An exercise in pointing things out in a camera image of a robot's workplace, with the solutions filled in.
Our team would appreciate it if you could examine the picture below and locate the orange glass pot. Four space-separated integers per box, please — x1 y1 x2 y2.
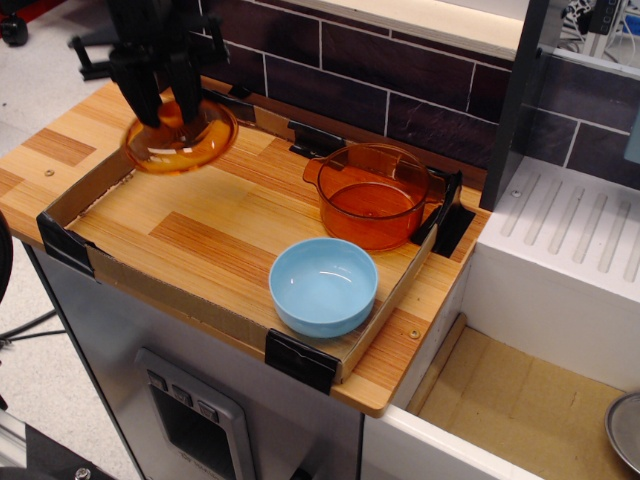
303 143 446 251

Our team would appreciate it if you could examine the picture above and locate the dark grey vertical post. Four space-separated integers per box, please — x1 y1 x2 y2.
480 0 565 211

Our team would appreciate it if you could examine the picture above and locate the orange glass pot lid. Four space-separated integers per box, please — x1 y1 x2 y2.
123 100 239 175

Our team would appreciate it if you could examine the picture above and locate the silver toy dishwasher cabinet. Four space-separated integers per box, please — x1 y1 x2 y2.
28 248 363 479

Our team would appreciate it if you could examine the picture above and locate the metal plate rim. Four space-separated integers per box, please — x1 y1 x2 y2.
604 391 639 474

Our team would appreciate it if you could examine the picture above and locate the cardboard fence with black tape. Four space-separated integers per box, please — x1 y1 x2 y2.
38 85 488 409

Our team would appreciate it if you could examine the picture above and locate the white toy sink unit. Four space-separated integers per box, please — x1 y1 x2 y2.
361 159 639 479

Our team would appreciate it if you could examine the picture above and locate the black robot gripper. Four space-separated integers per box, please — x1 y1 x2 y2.
68 1 229 128

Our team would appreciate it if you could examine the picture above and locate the light blue bowl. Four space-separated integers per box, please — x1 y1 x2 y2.
269 238 379 339

